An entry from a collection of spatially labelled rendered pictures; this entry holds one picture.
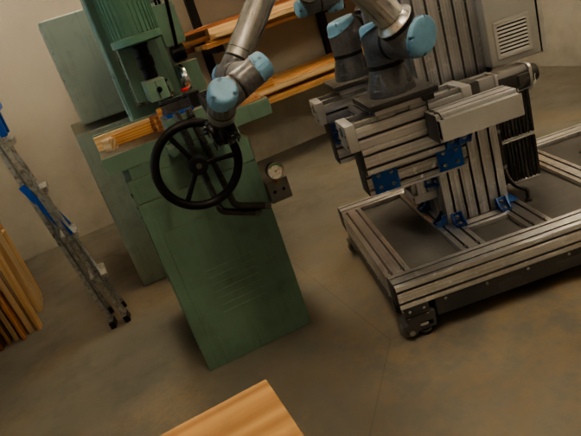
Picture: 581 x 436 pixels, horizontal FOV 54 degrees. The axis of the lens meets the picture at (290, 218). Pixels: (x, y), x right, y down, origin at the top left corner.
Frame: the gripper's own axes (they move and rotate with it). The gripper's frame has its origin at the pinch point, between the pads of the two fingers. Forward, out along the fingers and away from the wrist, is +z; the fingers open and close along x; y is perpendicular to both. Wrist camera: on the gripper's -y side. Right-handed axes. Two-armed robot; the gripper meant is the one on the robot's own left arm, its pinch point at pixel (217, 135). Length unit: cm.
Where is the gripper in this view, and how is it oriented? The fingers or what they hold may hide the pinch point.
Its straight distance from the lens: 173.1
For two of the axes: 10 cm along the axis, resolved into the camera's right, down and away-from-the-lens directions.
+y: 4.4, 8.9, -1.4
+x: 8.9, -4.0, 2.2
